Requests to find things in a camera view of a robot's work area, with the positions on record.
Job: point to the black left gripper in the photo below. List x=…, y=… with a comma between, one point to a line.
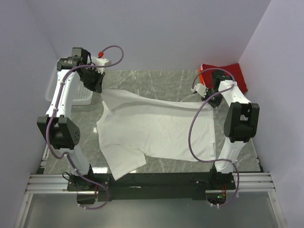
x=97, y=87

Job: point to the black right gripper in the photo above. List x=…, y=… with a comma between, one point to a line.
x=215, y=104

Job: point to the white t shirt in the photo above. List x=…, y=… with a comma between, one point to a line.
x=133, y=127

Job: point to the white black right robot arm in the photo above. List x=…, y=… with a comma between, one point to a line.
x=239, y=127

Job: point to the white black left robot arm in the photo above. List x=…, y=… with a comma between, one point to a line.
x=61, y=134

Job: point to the black base crossbar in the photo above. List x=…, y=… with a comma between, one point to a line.
x=147, y=186

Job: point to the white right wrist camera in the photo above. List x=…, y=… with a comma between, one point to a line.
x=200, y=89

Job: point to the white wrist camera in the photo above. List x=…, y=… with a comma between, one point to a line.
x=100, y=60
x=200, y=89

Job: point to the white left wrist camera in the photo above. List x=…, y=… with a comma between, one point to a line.
x=100, y=60

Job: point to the aluminium rail frame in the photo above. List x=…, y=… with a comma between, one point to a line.
x=52, y=178

